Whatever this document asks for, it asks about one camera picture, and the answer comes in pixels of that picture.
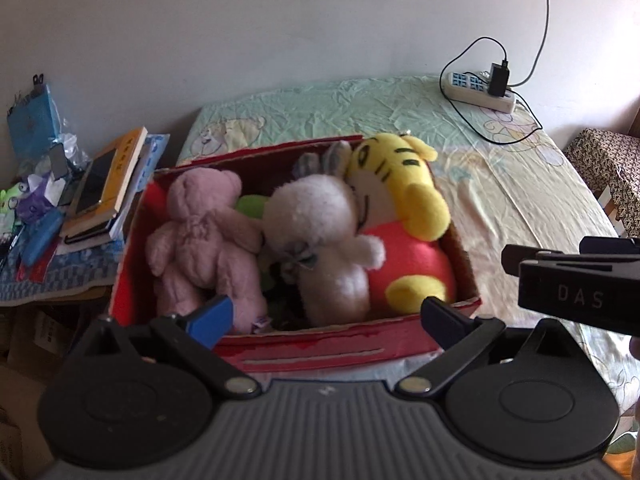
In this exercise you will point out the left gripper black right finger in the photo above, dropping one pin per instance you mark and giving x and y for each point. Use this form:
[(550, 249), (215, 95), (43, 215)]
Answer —
[(463, 341)]

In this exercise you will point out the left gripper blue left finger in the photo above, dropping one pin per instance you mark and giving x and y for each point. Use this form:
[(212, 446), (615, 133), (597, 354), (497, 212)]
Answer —
[(188, 341)]

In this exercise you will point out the pink teddy bear plush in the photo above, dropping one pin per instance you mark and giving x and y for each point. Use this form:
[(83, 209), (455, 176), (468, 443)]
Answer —
[(207, 246)]

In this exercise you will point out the green bean plush toy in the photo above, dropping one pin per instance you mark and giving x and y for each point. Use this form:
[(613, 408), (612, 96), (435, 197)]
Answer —
[(252, 206)]

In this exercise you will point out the yellow tiger plush toy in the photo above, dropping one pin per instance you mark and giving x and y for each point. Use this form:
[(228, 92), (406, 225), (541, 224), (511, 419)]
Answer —
[(399, 204)]

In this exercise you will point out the white rabbit plush blue bow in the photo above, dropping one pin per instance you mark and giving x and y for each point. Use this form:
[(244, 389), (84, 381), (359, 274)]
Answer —
[(311, 225)]

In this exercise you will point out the blue checkered cloth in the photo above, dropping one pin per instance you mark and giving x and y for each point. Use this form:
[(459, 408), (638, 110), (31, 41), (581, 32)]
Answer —
[(65, 275)]

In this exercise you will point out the floral brown cloth cover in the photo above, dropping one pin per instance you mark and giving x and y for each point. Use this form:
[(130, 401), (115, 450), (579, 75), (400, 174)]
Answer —
[(608, 160)]

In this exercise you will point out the cartoon print bed sheet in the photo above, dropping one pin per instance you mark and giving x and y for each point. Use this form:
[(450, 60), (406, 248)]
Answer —
[(505, 181)]

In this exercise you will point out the red cardboard box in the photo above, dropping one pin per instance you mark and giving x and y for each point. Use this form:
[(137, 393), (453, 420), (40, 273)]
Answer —
[(384, 338)]

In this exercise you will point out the smartphone on book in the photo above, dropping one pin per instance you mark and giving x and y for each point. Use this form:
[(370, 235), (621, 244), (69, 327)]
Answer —
[(90, 196)]

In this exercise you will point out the blue pencil case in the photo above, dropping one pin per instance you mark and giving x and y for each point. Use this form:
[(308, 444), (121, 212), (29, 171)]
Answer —
[(41, 236)]

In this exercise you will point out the yellow book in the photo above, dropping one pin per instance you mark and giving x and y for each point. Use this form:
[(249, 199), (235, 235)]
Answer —
[(128, 149)]

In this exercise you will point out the green frog toy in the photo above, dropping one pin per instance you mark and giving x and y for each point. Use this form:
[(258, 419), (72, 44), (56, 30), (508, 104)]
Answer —
[(11, 197)]

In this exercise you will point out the white power strip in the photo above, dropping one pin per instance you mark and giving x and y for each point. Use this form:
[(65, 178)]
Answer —
[(469, 89)]

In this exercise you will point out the black charger adapter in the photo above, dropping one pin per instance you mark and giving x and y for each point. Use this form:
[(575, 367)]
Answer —
[(498, 79)]

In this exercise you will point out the blue plastic bag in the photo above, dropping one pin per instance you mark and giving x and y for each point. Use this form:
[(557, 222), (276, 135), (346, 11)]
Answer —
[(36, 126)]

